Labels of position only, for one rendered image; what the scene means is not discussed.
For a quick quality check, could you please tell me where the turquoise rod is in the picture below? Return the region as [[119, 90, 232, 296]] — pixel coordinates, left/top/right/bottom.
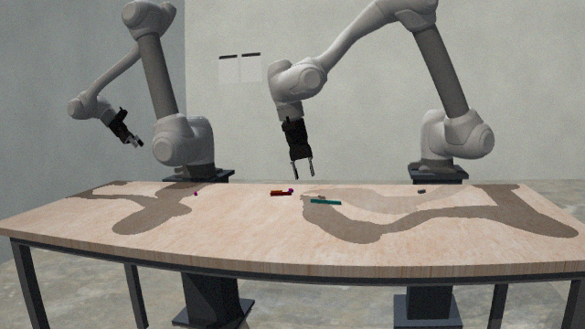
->
[[311, 199, 341, 205]]

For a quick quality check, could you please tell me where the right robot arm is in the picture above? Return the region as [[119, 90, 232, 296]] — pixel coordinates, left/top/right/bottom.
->
[[67, 0, 223, 178]]

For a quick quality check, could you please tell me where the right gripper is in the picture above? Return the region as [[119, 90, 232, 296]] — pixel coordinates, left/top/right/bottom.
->
[[101, 107, 144, 148]]

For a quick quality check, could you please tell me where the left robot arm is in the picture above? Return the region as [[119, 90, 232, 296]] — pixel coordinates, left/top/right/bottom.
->
[[267, 0, 495, 174]]

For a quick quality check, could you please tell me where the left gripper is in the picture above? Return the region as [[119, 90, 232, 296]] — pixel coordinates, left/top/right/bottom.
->
[[276, 101, 314, 180]]

